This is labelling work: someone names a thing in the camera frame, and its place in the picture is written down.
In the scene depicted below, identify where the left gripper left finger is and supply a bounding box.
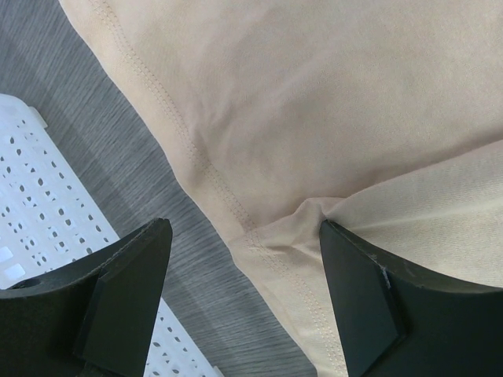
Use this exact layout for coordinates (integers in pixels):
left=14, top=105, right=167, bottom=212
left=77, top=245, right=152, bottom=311
left=1, top=218, right=172, bottom=376

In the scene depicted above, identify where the left white plastic basket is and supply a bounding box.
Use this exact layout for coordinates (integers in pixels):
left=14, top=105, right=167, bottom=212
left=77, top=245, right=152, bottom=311
left=1, top=94, right=219, bottom=376

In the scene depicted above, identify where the beige t-shirt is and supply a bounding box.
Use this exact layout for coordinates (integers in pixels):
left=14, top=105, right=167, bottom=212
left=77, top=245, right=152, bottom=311
left=61, top=1, right=502, bottom=376

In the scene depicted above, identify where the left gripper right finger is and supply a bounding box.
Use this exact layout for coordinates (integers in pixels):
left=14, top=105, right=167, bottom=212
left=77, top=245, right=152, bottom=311
left=319, top=221, right=502, bottom=376

